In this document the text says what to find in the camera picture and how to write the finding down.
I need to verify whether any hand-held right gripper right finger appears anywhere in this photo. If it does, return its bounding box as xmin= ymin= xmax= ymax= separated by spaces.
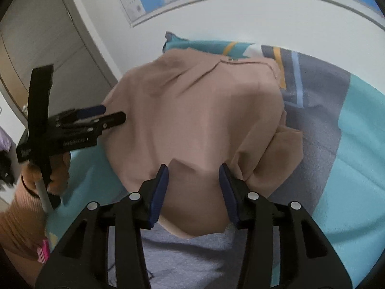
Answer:
xmin=219 ymin=163 xmax=352 ymax=289

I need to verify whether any person's left forearm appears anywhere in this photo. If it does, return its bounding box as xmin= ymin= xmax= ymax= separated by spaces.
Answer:
xmin=0 ymin=184 xmax=49 ymax=265

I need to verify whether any pink zip jacket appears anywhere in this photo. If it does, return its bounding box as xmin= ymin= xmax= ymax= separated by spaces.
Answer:
xmin=102 ymin=48 xmax=304 ymax=240

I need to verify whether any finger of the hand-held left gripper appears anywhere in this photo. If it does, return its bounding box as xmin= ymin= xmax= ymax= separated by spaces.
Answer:
xmin=57 ymin=105 xmax=106 ymax=121
xmin=57 ymin=112 xmax=127 ymax=134

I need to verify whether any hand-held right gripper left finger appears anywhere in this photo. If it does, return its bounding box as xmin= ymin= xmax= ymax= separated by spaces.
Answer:
xmin=35 ymin=164 xmax=169 ymax=289

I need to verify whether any person's left hand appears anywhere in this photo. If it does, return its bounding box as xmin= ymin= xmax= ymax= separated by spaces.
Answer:
xmin=22 ymin=151 xmax=72 ymax=199

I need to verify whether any grey wardrobe door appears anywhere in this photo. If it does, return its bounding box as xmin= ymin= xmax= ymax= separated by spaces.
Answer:
xmin=0 ymin=0 xmax=119 ymax=121

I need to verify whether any teal and grey patterned bedsheet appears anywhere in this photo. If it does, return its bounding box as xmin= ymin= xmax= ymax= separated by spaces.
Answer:
xmin=45 ymin=32 xmax=385 ymax=289

